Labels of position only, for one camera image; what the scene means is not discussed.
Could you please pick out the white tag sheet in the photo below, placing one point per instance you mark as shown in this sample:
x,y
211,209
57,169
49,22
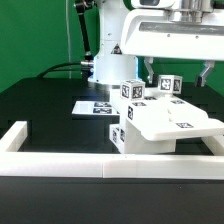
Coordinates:
x,y
93,108

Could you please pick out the white chair back bar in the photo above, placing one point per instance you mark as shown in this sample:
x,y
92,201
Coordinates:
x,y
139,112

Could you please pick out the black camera stand pole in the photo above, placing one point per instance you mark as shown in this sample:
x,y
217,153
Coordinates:
x,y
81,6

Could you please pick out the white chair back part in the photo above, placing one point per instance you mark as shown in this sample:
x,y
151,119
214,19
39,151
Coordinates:
x,y
185,120

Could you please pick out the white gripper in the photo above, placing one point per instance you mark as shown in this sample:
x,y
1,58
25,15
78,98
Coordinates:
x,y
181,29

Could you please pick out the white U-shaped fence frame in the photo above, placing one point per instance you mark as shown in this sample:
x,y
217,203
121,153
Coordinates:
x,y
14,162

